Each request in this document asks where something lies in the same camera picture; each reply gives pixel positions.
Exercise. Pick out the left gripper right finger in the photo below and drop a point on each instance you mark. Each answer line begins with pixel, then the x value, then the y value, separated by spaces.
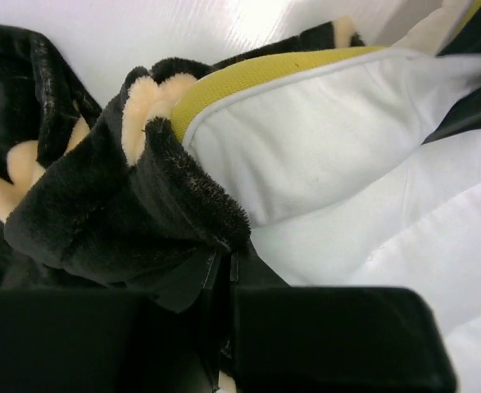
pixel 331 339

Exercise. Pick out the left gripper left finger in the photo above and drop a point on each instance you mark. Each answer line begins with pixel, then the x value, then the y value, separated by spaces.
pixel 114 340

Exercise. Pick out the white pillow with yellow edge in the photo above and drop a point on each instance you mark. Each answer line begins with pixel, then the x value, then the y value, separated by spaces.
pixel 360 165

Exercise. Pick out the black pillowcase with beige flowers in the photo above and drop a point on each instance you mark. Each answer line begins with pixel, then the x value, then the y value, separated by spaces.
pixel 96 196

